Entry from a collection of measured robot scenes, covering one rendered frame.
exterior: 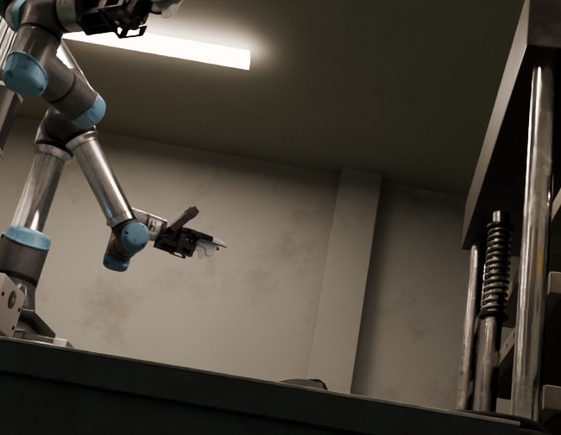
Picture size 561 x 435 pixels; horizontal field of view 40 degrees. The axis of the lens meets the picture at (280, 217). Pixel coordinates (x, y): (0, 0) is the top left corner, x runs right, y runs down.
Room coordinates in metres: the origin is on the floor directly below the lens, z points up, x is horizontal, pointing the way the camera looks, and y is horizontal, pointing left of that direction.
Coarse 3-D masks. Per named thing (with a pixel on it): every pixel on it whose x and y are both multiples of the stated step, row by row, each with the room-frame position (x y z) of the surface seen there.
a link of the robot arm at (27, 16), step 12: (24, 0) 1.17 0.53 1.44; (36, 0) 1.15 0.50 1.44; (48, 0) 1.14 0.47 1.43; (12, 12) 1.18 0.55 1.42; (24, 12) 1.17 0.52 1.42; (36, 12) 1.15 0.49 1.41; (48, 12) 1.15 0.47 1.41; (48, 24) 1.16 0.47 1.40; (60, 24) 1.16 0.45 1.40; (60, 36) 1.19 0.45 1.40
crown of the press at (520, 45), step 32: (544, 0) 1.47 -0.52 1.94; (544, 32) 1.47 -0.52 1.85; (512, 64) 1.69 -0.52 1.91; (512, 96) 1.69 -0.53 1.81; (512, 128) 1.84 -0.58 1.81; (480, 160) 2.32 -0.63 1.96; (512, 160) 2.01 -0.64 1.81; (480, 192) 2.26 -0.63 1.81; (512, 192) 2.21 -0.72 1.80; (480, 224) 2.50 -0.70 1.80; (512, 224) 2.45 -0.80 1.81
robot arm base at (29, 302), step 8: (0, 272) 1.87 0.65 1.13; (8, 272) 1.87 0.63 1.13; (16, 272) 1.87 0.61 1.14; (16, 280) 1.88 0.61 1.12; (24, 280) 1.89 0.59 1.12; (32, 280) 1.90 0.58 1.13; (24, 288) 1.89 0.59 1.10; (32, 288) 1.91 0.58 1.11; (32, 296) 1.91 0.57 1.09; (24, 304) 1.89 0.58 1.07; (32, 304) 1.91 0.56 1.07
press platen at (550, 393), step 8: (544, 392) 1.56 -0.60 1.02; (552, 392) 1.55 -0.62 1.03; (560, 392) 1.55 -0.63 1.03; (544, 400) 1.56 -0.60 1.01; (552, 400) 1.55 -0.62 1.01; (560, 400) 1.55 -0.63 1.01; (544, 408) 1.56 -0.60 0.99; (552, 408) 1.55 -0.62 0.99; (560, 408) 1.55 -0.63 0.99; (544, 416) 1.63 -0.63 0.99
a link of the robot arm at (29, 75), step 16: (32, 32) 1.15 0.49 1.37; (48, 32) 1.16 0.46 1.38; (16, 48) 1.16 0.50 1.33; (32, 48) 1.15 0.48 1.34; (48, 48) 1.17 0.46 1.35; (16, 64) 1.15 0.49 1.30; (32, 64) 1.16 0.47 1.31; (48, 64) 1.18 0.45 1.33; (64, 64) 1.22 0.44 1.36; (16, 80) 1.17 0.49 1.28; (32, 80) 1.17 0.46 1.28; (48, 80) 1.20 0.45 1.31; (64, 80) 1.22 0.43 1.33; (32, 96) 1.22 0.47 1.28; (48, 96) 1.24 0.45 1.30
